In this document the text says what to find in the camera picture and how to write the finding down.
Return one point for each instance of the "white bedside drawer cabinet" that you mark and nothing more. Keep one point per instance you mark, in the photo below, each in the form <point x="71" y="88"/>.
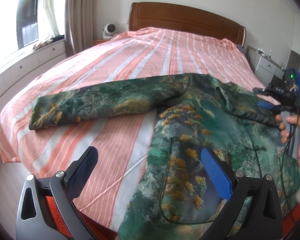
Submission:
<point x="266" y="71"/>

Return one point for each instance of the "small white desk fan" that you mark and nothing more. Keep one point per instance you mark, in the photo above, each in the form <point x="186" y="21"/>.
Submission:
<point x="109" y="31"/>

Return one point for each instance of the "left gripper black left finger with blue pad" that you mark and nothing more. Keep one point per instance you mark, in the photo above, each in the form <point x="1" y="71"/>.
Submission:
<point x="34" y="220"/>

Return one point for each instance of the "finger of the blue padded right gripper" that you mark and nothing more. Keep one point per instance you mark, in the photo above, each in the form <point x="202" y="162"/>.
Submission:
<point x="269" y="106"/>

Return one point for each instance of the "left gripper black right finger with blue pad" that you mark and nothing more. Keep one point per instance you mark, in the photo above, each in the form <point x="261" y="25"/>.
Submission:
<point x="263" y="219"/>

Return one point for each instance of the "white window drawer cabinet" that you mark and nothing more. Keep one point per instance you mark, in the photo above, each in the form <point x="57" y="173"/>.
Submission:
<point x="23" y="70"/>

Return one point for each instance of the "wooden nightstand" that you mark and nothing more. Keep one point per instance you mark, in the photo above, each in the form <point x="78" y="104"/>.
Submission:
<point x="101" y="41"/>

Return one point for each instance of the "beige curtain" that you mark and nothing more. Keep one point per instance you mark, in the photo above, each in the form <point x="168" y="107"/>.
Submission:
<point x="80" y="29"/>

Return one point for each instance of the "green floral patterned jacket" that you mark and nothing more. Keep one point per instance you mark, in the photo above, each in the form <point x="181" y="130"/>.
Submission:
<point x="175" y="199"/>

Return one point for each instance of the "striped cushion on windowsill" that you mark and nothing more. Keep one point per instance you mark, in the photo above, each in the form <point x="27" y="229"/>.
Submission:
<point x="41" y="44"/>

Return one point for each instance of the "pink white striped bed sheet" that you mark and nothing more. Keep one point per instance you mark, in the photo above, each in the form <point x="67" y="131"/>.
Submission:
<point x="123" y="141"/>

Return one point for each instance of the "brown wooden headboard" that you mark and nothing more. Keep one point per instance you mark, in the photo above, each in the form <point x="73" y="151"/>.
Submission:
<point x="186" y="19"/>

